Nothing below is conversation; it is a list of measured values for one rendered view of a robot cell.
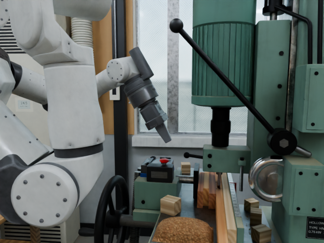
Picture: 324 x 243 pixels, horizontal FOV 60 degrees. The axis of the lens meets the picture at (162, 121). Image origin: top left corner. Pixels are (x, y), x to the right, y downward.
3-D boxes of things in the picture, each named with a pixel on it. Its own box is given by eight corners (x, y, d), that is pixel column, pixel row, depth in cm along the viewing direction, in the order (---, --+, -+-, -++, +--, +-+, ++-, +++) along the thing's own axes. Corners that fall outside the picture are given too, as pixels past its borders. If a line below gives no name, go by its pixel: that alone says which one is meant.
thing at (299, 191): (279, 199, 73) (281, 154, 71) (307, 201, 72) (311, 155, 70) (289, 216, 64) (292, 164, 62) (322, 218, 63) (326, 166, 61)
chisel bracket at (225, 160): (202, 169, 90) (203, 143, 89) (248, 171, 88) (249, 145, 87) (202, 177, 83) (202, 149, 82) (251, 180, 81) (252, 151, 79)
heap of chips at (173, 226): (158, 222, 73) (158, 209, 73) (213, 227, 71) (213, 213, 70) (151, 241, 64) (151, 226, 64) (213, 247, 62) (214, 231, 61)
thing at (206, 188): (204, 182, 104) (204, 167, 103) (209, 182, 103) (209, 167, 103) (202, 206, 83) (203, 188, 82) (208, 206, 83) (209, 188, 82)
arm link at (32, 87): (63, 122, 102) (2, 102, 85) (65, 91, 107) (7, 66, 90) (86, 113, 97) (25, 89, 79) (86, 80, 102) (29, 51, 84)
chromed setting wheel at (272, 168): (246, 198, 74) (248, 152, 73) (296, 201, 72) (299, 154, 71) (248, 202, 71) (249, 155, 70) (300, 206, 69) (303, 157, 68)
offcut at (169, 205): (160, 212, 79) (160, 198, 78) (167, 207, 82) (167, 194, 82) (174, 216, 76) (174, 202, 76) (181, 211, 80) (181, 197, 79)
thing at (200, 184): (199, 185, 100) (199, 171, 99) (204, 185, 99) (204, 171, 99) (196, 208, 82) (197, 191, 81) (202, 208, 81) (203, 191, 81)
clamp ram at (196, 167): (177, 187, 97) (177, 161, 96) (198, 188, 96) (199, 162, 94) (173, 197, 88) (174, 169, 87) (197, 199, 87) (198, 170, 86)
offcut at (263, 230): (262, 235, 86) (263, 223, 85) (271, 241, 82) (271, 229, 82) (250, 238, 84) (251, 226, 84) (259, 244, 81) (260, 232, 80)
